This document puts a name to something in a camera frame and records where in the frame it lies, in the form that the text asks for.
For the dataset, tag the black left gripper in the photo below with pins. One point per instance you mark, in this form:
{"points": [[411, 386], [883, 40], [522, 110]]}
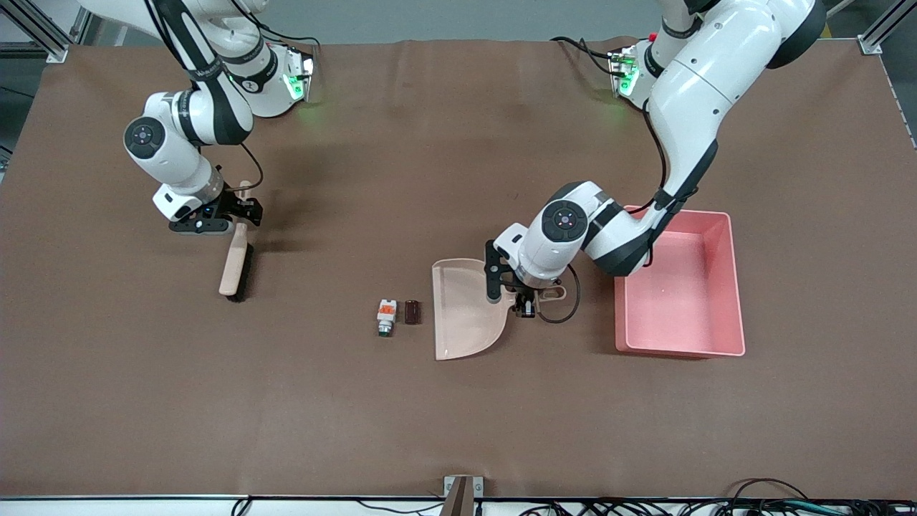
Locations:
{"points": [[528, 298]]}

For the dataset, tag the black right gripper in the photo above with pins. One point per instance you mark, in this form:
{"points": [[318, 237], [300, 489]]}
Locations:
{"points": [[234, 206]]}

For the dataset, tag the beige hand brush black bristles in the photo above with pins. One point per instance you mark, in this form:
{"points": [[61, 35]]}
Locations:
{"points": [[235, 272]]}

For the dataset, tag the beige plastic dustpan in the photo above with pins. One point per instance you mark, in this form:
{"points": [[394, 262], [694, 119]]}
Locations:
{"points": [[458, 322]]}

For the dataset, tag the dark brown electronic part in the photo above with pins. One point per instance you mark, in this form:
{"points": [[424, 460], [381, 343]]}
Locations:
{"points": [[411, 312]]}

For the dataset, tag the white orange electrical component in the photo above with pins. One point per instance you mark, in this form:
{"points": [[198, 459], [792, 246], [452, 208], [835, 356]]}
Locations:
{"points": [[387, 312]]}

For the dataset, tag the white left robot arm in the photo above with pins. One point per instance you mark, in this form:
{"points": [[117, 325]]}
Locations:
{"points": [[688, 107]]}

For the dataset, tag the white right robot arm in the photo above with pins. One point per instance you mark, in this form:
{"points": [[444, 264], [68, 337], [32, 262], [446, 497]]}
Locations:
{"points": [[172, 143]]}

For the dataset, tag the pink plastic bin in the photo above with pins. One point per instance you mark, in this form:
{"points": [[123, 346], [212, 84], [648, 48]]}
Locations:
{"points": [[688, 308]]}

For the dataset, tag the brown table cover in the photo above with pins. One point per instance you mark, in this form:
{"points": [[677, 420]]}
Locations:
{"points": [[430, 430]]}

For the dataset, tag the metal table edge bracket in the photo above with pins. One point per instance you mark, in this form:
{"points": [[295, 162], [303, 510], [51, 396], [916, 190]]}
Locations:
{"points": [[463, 491]]}

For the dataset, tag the aluminium frame profile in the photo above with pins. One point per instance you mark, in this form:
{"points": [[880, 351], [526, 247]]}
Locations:
{"points": [[43, 34], [870, 44]]}

